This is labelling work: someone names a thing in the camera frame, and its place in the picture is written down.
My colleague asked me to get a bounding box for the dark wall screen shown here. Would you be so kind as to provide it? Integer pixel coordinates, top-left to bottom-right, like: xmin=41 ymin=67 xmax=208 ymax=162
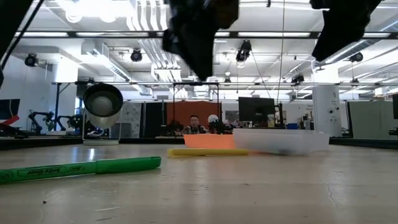
xmin=0 ymin=98 xmax=21 ymax=121

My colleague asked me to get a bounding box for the orange sticky notepad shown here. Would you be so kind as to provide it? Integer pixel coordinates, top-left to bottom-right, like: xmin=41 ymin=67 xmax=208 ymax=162
xmin=183 ymin=134 xmax=237 ymax=150

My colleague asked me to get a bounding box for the green highlighter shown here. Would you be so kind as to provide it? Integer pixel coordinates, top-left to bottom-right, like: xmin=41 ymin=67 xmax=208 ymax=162
xmin=0 ymin=156 xmax=162 ymax=185

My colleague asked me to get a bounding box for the grey horizontal ceiling rail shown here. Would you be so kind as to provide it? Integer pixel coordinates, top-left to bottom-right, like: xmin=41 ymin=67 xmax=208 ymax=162
xmin=52 ymin=81 xmax=398 ymax=87

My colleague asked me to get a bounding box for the translucent white supply box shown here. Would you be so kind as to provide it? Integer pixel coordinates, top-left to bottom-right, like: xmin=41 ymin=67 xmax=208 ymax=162
xmin=233 ymin=128 xmax=330 ymax=156

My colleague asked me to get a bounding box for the black computer monitor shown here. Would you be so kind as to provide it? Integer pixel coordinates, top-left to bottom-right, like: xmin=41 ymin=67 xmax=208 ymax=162
xmin=238 ymin=96 xmax=277 ymax=124

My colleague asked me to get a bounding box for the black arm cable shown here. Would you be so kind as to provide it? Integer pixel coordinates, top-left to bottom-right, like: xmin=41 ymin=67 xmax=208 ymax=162
xmin=0 ymin=0 xmax=46 ymax=72

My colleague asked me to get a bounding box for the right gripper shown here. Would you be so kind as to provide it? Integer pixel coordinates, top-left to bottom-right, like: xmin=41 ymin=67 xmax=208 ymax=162
xmin=309 ymin=0 xmax=384 ymax=63

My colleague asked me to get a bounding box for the yellow highlighter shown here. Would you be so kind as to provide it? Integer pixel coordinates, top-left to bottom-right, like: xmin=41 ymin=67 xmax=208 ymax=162
xmin=167 ymin=147 xmax=249 ymax=158

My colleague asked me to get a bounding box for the black table edge rail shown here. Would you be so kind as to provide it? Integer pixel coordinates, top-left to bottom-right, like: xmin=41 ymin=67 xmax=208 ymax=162
xmin=328 ymin=137 xmax=398 ymax=150
xmin=0 ymin=137 xmax=84 ymax=151
xmin=118 ymin=138 xmax=185 ymax=146

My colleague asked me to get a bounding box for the red object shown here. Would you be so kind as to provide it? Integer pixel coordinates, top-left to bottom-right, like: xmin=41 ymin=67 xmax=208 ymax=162
xmin=0 ymin=115 xmax=20 ymax=127

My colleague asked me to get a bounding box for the silver round spotlight lamp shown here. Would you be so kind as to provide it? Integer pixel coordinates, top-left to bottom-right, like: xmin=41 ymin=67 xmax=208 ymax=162
xmin=83 ymin=83 xmax=124 ymax=131

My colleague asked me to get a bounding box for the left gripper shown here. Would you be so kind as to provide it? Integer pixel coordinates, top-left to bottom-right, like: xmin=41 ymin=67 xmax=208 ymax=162
xmin=161 ymin=0 xmax=241 ymax=82

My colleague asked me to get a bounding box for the white round pillar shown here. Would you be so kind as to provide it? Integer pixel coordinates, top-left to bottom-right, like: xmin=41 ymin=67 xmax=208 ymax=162
xmin=312 ymin=85 xmax=343 ymax=138

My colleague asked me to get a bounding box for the dark partition panel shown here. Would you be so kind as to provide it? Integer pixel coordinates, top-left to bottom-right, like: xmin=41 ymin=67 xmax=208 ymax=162
xmin=141 ymin=101 xmax=166 ymax=139

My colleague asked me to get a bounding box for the orange partition wall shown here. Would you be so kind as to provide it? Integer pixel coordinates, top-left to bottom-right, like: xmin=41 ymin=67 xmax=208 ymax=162
xmin=165 ymin=101 xmax=223 ymax=135

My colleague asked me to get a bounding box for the thin hanging cable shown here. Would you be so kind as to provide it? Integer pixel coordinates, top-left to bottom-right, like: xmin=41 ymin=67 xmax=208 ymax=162
xmin=275 ymin=0 xmax=286 ymax=104

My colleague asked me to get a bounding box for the person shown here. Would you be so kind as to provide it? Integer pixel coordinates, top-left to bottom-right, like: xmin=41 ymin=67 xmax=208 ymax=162
xmin=181 ymin=114 xmax=210 ymax=136

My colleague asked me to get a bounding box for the black metal frame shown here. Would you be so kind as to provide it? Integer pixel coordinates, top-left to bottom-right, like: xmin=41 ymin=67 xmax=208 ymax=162
xmin=172 ymin=82 xmax=220 ymax=135

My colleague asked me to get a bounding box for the grey-green partition wall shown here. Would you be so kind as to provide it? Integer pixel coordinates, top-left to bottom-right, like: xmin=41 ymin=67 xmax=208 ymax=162
xmin=347 ymin=100 xmax=398 ymax=139

